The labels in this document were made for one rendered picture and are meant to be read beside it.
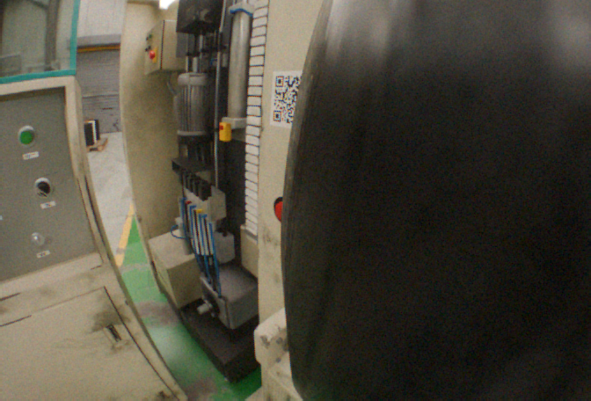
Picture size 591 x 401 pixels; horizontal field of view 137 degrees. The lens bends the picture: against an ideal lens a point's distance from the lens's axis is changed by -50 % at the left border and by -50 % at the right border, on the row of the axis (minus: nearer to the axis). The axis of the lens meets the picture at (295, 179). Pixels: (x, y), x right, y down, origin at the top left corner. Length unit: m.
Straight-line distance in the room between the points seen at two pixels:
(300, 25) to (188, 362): 1.41
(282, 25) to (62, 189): 0.49
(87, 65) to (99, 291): 9.53
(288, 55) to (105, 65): 9.47
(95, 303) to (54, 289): 0.10
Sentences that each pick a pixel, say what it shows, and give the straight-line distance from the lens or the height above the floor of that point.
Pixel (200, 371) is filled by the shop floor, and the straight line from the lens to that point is 1.36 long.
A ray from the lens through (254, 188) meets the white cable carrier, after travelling 0.40.
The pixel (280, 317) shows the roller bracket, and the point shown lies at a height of 0.95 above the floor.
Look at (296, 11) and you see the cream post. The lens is 0.33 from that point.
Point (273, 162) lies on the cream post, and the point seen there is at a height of 1.13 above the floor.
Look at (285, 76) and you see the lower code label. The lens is 0.31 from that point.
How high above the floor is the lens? 1.22
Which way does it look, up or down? 20 degrees down
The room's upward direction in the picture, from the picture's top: 5 degrees clockwise
